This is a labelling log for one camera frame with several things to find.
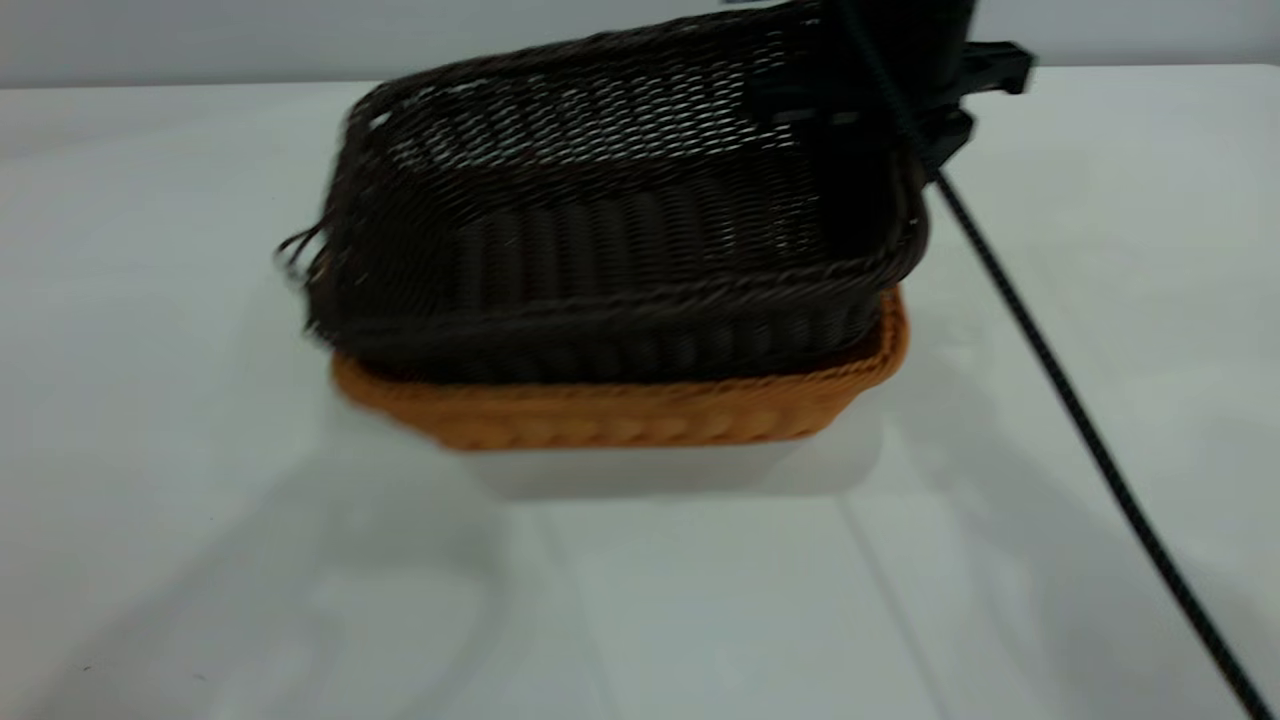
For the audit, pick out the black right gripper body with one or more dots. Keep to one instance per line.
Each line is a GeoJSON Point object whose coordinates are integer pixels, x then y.
{"type": "Point", "coordinates": [925, 60]}

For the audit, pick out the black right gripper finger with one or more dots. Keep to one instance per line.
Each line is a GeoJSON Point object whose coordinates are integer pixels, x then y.
{"type": "Point", "coordinates": [800, 105]}

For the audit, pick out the dark brown wicker basket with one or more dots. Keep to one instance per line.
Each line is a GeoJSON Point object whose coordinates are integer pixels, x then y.
{"type": "Point", "coordinates": [600, 250]}

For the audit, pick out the light brown wicker basket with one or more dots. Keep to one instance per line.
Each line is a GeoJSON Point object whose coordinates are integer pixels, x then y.
{"type": "Point", "coordinates": [620, 410]}

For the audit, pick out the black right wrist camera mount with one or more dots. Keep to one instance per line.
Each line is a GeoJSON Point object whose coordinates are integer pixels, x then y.
{"type": "Point", "coordinates": [995, 68]}

